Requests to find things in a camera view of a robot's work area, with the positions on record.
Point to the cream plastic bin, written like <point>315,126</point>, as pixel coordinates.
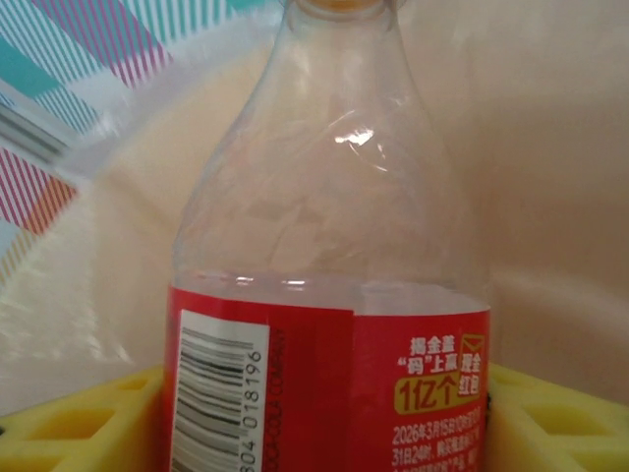
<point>123,231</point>

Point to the clear Coca-Cola plastic bottle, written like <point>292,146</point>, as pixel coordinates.
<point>324,196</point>

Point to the translucent plastic bin liner bag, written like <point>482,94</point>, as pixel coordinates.
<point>540,172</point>

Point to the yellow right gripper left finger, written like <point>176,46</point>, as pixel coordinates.
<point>74,428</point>

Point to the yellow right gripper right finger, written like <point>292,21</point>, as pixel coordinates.
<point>560,423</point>

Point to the striped teal pink tablecloth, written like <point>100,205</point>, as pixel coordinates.
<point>59,64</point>

